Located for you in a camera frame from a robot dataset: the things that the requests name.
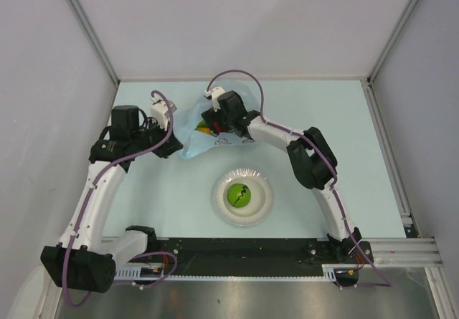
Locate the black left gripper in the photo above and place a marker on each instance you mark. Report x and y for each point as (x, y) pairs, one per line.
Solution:
(168, 147)

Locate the green fake watermelon ball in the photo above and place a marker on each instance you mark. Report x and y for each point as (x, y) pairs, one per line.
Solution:
(239, 195)

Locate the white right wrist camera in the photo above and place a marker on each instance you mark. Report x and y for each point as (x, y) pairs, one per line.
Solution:
(213, 95)

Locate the light blue plastic bag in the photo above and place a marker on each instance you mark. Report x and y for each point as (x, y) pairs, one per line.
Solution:
(187, 119)

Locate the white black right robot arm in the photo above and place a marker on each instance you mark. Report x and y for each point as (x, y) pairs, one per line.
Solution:
(313, 162)

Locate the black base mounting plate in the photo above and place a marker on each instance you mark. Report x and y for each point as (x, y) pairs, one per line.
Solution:
(267, 257)

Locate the white paper plate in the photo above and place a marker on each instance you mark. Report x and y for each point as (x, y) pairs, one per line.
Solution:
(262, 202)

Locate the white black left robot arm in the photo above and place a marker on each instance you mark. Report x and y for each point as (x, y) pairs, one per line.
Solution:
(80, 261)

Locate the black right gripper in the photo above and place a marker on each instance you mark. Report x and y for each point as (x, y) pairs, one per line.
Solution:
(211, 117)

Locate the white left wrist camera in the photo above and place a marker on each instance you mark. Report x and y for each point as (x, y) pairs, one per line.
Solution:
(160, 110)

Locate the aluminium frame rail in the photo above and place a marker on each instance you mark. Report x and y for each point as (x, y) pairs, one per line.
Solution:
(413, 251)

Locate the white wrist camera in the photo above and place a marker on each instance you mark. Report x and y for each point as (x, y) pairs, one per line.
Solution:
(213, 95)
(160, 110)

